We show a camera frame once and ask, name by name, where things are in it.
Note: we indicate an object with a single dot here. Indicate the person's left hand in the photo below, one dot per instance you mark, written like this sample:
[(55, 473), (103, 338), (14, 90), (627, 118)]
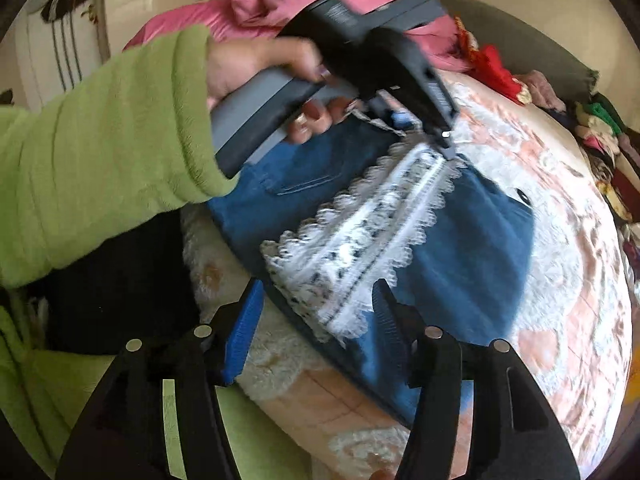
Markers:
[(250, 67)]

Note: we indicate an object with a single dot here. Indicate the grey-green headboard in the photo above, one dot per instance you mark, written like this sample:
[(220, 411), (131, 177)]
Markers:
[(550, 55)]

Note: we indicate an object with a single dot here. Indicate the mauve fluffy cloth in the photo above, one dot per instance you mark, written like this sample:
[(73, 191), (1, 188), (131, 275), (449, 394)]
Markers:
[(542, 87)]

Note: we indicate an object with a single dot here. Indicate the stack of folded clothes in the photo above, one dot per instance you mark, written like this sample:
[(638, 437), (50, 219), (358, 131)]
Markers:
[(610, 150)]

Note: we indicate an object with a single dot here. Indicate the person's black pants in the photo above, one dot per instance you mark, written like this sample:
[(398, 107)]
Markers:
[(115, 285)]

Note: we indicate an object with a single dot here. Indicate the cream wardrobe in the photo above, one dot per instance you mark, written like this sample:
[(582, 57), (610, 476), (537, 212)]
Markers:
[(125, 0)]

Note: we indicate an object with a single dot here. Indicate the person's left forearm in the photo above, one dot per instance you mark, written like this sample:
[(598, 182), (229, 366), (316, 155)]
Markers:
[(100, 150)]

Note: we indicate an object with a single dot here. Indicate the red cloth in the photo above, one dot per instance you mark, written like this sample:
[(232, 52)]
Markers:
[(492, 67)]

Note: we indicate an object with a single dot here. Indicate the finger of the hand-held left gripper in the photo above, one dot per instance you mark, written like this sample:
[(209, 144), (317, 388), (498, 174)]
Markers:
[(387, 112), (445, 137)]

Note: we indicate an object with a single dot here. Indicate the person's green fleece jacket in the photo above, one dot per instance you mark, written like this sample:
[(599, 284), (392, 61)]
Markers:
[(45, 395)]

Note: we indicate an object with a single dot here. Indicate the blue denim pants lace trim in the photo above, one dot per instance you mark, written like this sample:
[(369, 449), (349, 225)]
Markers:
[(475, 240)]

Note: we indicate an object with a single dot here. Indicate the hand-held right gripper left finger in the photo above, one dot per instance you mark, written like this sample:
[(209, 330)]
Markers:
[(240, 335)]

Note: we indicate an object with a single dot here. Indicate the peach floral bed blanket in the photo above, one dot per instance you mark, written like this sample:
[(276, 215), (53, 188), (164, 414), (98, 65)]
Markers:
[(565, 260)]

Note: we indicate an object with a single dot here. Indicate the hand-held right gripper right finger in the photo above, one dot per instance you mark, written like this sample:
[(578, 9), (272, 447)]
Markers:
[(390, 330)]

